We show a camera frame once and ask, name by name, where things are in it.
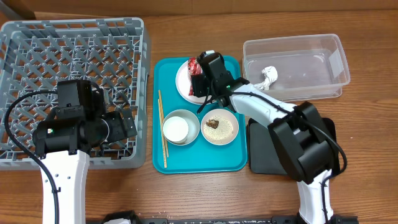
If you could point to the clear plastic bin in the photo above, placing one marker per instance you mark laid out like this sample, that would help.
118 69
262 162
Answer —
308 67

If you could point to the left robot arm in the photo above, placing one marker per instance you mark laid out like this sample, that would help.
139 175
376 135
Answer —
63 141

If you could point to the grey bowl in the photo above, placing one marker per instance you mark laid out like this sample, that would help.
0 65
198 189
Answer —
193 124

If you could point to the white paper cup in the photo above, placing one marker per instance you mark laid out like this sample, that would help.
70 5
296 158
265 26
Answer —
176 129

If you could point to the teal plastic tray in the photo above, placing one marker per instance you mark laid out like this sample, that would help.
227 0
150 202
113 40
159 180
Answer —
200 155

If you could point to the black waste tray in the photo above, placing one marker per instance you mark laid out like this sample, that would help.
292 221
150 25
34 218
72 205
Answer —
261 149

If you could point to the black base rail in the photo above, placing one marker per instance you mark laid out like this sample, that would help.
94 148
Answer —
131 217

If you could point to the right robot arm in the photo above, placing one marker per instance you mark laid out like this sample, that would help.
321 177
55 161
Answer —
314 196

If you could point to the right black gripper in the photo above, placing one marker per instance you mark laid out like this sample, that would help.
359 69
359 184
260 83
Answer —
196 86

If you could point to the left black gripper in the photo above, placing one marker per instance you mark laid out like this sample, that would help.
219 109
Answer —
119 132

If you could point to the wooden chopstick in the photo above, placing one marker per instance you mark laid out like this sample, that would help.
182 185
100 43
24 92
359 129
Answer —
162 140
165 141

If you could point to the pink bowl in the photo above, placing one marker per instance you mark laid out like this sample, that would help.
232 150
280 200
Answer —
226 114

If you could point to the white round plate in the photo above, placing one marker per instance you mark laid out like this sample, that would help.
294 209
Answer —
183 85

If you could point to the white tissue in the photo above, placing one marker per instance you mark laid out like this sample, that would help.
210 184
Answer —
270 76

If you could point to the grey dish rack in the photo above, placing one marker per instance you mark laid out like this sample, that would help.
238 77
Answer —
36 55

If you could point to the rice pile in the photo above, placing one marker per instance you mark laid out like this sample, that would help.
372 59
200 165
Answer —
224 130

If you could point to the red snack wrapper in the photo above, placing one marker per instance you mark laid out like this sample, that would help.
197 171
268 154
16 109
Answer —
194 69

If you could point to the brown food scrap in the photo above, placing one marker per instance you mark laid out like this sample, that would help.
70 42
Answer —
212 123

